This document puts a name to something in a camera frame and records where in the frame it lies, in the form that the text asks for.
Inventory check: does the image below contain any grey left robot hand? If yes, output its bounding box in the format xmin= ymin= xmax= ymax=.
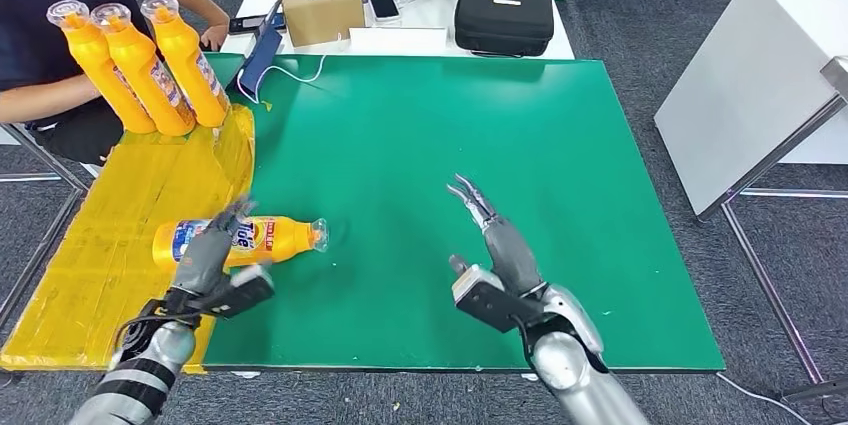
xmin=170 ymin=199 xmax=260 ymax=297

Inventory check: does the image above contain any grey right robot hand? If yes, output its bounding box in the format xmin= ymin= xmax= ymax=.
xmin=445 ymin=173 xmax=548 ymax=299

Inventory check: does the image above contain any orange detergent bottle clear cap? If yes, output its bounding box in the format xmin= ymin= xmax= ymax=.
xmin=89 ymin=2 xmax=198 ymax=138
xmin=44 ymin=0 xmax=159 ymax=136
xmin=139 ymin=0 xmax=232 ymax=130
xmin=150 ymin=214 xmax=331 ymax=273

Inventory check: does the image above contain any yellow taped cardboard mat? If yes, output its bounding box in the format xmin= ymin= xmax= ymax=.
xmin=0 ymin=103 xmax=257 ymax=375

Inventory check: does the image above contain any green table mat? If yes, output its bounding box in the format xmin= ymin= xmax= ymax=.
xmin=192 ymin=53 xmax=727 ymax=374

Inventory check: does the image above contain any tablet in blue case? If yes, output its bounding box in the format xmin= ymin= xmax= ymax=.
xmin=235 ymin=0 xmax=287 ymax=103

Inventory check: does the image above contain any black zipped carrying case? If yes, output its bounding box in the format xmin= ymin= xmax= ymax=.
xmin=453 ymin=0 xmax=556 ymax=58

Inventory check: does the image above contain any flat white box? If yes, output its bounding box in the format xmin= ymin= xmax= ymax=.
xmin=347 ymin=27 xmax=450 ymax=58

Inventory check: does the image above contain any smartphone with dark screen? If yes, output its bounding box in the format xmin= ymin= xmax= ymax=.
xmin=366 ymin=0 xmax=403 ymax=24

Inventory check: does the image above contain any brown cardboard box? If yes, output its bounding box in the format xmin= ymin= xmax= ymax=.
xmin=274 ymin=0 xmax=366 ymax=49

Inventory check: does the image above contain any person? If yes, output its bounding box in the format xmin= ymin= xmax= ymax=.
xmin=0 ymin=0 xmax=232 ymax=167

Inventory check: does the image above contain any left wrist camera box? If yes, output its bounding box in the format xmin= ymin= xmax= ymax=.
xmin=188 ymin=262 xmax=277 ymax=321

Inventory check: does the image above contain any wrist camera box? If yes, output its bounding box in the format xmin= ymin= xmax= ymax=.
xmin=188 ymin=262 xmax=277 ymax=321
xmin=449 ymin=262 xmax=552 ymax=335

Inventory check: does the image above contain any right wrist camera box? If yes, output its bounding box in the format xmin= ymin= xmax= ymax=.
xmin=449 ymin=262 xmax=552 ymax=335

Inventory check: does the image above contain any grey metal frame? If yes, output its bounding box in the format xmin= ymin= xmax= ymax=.
xmin=0 ymin=120 xmax=91 ymax=331

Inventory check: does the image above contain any white charging cable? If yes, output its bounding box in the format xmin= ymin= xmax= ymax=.
xmin=235 ymin=32 xmax=350 ymax=107

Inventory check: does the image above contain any white table steel frame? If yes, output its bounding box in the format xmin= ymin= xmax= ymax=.
xmin=653 ymin=0 xmax=848 ymax=403

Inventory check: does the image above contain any white floor cable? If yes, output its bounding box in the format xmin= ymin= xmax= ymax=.
xmin=715 ymin=372 xmax=815 ymax=425

